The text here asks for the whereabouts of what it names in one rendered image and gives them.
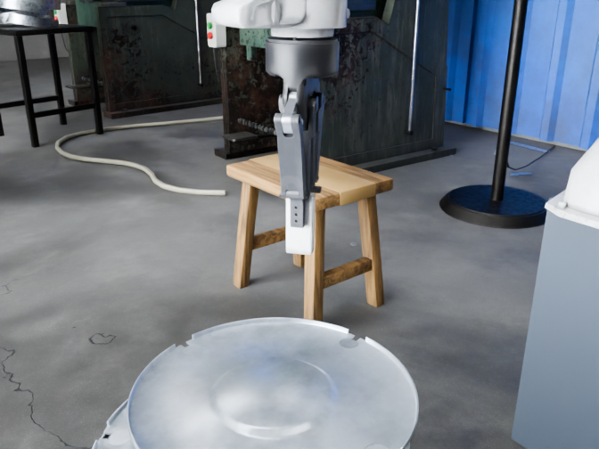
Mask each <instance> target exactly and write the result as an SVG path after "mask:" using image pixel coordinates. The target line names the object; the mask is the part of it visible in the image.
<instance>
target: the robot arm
mask: <svg viewBox="0 0 599 449"><path fill-rule="evenodd" d="M347 7H348V0H222V1H219V2H217V3H214V4H213V6H212V9H211V13H212V20H213V21H214V23H215V24H216V25H220V26H227V27H234V28H240V29H271V35H272V37H268V38H267V40H266V71H267V73H268V74H269V75H271V76H274V77H281V78H283V82H284V84H283V94H280V96H279V111H281V113H276V114H275V116H274V122H275V131H276V134H277V145H278V157H279V168H280V181H281V192H280V193H279V197H280V198H286V252H287V253H294V254H302V255H312V253H313V251H314V238H315V194H314V193H321V189H322V186H315V183H317V182H318V180H319V175H318V174H319V161H320V149H321V136H322V124H323V114H324V104H325V98H324V93H319V91H320V82H319V78H328V77H332V76H334V75H336V74H337V73H338V71H339V50H340V41H338V38H336V37H333V33H334V29H343V28H346V27H347V19H348V18H349V16H350V12H349V9H348V8H347ZM311 192H312V193H311ZM545 208H546V209H548V210H549V211H551V212H553V213H554V214H556V215H557V216H559V217H562V218H565V219H569V220H571V221H574V222H577V223H580V224H583V225H588V226H591V227H594V228H597V229H599V137H598V138H597V140H596V141H595V142H594V143H593V144H592V146H591V147H590V148H589V149H588V150H587V152H586V153H585V154H584V155H583V156H582V158H581V159H580V160H579V161H578V163H577V164H576V165H575V166H574V167H573V168H572V170H571V172H570V178H569V182H568V185H567V189H566V190H565V191H563V192H561V193H560V194H558V195H557V196H555V197H554V198H553V199H551V200H549V201H548V202H547V203H546V205H545Z"/></svg>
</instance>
